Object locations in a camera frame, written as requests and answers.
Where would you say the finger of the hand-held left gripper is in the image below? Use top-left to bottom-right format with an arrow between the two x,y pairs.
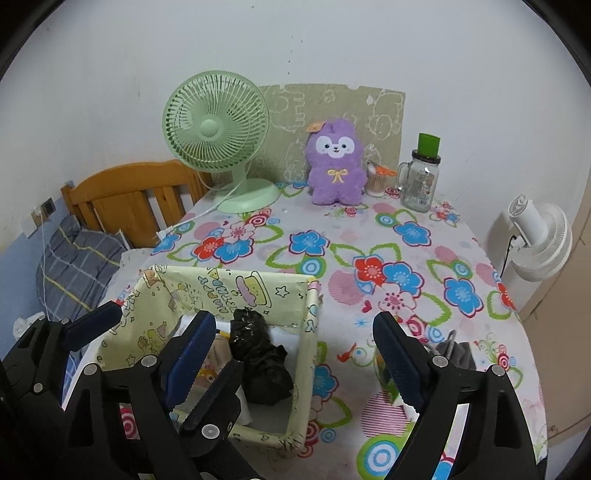
0,302 -> 123,407
179,360 -> 259,480

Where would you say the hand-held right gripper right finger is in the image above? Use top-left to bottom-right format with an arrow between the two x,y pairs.
373,311 -> 539,480

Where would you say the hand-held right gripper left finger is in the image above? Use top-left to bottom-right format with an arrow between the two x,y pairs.
62,311 -> 217,480

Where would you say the green plastic packet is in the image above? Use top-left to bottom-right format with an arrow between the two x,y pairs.
375,348 -> 398,393

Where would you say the yellow cartoon packet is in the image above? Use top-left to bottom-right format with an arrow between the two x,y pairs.
194,335 -> 236,384

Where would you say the black plastic bag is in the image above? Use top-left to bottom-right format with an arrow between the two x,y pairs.
229,308 -> 295,407

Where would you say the yellow cartoon storage box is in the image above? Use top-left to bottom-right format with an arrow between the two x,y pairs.
95,264 -> 322,448

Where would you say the blue checked bed sheet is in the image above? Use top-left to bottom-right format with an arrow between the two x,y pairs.
64,351 -> 88,402

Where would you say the grey plaid pillow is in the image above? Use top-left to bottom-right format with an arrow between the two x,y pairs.
36,215 -> 127,321

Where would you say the white crumpled cloth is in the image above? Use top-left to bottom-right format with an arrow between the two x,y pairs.
13,314 -> 44,340

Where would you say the wooden bed headboard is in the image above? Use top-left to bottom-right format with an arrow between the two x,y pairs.
61,159 -> 213,250

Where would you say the floral tablecloth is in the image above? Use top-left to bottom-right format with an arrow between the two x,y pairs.
65,182 -> 548,480

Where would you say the beige door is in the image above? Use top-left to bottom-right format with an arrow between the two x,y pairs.
522,185 -> 591,444

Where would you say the glass jar with green lid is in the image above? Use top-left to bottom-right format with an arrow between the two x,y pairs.
397,133 -> 443,213

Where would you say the small toothpick jar orange lid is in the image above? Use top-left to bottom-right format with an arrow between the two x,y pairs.
365,159 -> 398,198

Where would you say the white standing fan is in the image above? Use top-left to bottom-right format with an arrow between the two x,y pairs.
499,195 -> 573,315

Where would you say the purple plush toy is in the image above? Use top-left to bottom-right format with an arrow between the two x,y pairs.
305,119 -> 365,206

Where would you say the green desk fan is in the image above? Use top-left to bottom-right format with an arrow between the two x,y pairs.
161,70 -> 280,214

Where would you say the green cartoon printed board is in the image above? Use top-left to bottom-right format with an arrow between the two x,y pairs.
256,84 -> 406,185

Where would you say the white fan cable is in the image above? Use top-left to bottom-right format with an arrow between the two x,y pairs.
157,182 -> 241,243

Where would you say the black fan cable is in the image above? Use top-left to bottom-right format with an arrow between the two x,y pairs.
501,234 -> 516,278

